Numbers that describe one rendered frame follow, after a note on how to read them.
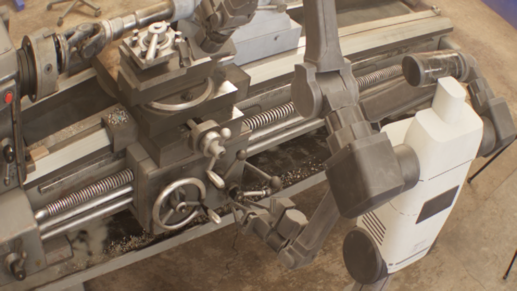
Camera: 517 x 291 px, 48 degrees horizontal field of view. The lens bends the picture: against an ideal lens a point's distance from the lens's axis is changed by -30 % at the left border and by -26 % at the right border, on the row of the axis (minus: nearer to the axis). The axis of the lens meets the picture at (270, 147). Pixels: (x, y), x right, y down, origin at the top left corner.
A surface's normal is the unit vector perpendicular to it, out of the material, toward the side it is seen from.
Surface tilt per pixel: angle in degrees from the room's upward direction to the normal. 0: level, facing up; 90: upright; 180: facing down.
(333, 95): 30
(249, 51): 90
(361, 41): 36
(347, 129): 44
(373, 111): 65
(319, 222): 71
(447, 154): 90
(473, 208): 0
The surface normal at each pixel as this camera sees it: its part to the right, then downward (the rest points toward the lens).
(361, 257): -0.86, 0.22
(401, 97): -0.63, 0.14
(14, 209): 0.46, -0.32
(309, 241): -0.53, -0.03
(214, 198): 0.62, 0.58
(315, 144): 0.15, -0.75
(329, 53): 0.51, 0.28
